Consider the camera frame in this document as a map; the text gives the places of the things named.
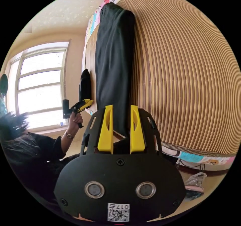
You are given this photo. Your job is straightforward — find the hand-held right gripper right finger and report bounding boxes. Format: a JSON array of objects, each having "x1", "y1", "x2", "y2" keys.
[{"x1": 130, "y1": 104, "x2": 146, "y2": 154}]

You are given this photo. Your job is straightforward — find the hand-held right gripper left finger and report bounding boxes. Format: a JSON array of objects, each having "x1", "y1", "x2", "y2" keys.
[{"x1": 97, "y1": 104, "x2": 114, "y2": 154}]

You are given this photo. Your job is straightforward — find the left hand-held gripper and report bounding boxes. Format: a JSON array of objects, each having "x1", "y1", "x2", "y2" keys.
[{"x1": 68, "y1": 99, "x2": 94, "y2": 129}]

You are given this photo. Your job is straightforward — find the black pants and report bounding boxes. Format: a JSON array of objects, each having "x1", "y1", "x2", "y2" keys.
[{"x1": 79, "y1": 2, "x2": 136, "y2": 154}]

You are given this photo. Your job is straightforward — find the person's left forearm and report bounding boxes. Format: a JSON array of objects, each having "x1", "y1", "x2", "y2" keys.
[{"x1": 60, "y1": 130, "x2": 75, "y2": 154}]

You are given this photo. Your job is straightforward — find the person's left hand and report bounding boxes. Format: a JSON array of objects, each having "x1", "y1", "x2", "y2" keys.
[{"x1": 68, "y1": 112, "x2": 84, "y2": 135}]

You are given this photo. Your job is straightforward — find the window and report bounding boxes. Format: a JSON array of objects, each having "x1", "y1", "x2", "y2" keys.
[{"x1": 7, "y1": 39, "x2": 71, "y2": 131}]

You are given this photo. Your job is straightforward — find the clear plastic bag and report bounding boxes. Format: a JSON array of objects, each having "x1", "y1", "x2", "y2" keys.
[{"x1": 184, "y1": 172, "x2": 207, "y2": 188}]

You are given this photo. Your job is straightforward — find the person's body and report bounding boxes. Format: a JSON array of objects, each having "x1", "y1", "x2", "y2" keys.
[{"x1": 0, "y1": 111, "x2": 84, "y2": 208}]

